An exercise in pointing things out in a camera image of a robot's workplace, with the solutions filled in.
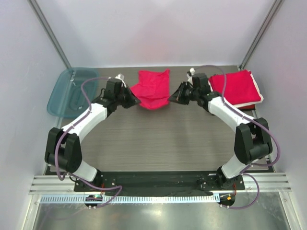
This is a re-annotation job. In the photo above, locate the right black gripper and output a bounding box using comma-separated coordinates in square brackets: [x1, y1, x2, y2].
[168, 81, 200, 105]

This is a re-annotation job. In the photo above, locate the pink red t-shirt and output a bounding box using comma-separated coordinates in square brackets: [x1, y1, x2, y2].
[131, 69, 170, 110]
[209, 69, 262, 107]

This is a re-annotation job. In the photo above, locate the white t-shirt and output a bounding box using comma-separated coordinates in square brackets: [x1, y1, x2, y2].
[209, 70, 263, 108]

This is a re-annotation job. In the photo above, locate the dark red t-shirt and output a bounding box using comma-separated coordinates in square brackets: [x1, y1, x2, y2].
[239, 104, 256, 110]

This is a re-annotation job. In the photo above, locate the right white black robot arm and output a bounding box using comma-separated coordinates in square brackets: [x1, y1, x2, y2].
[168, 73, 272, 190]

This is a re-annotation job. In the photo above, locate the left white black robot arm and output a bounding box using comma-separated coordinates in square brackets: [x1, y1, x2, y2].
[45, 74, 140, 191]

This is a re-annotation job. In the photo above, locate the teal plastic tray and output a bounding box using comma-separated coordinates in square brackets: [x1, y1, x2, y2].
[47, 67, 99, 119]

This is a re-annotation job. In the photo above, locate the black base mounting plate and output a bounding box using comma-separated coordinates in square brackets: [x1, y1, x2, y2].
[74, 170, 246, 193]

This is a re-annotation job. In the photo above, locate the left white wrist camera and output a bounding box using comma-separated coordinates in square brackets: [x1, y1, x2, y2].
[108, 73, 127, 88]

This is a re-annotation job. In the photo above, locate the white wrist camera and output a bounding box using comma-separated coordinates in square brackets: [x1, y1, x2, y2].
[187, 68, 196, 79]
[108, 73, 127, 88]

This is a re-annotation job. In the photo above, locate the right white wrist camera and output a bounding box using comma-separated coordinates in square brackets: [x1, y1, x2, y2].
[187, 68, 196, 79]

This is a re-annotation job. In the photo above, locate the right aluminium frame post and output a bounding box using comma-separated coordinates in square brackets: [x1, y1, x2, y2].
[238, 0, 284, 70]

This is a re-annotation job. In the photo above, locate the aluminium frame post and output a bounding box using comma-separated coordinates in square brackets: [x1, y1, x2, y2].
[28, 0, 71, 69]
[238, 0, 284, 70]

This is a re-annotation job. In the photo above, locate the aluminium rail profile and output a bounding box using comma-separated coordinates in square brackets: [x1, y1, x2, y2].
[29, 172, 292, 195]

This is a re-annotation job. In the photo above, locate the slotted white cable duct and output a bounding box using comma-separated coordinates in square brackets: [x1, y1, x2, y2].
[40, 194, 220, 204]

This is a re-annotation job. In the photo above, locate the left aluminium frame post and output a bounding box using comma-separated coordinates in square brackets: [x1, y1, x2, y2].
[28, 0, 71, 69]

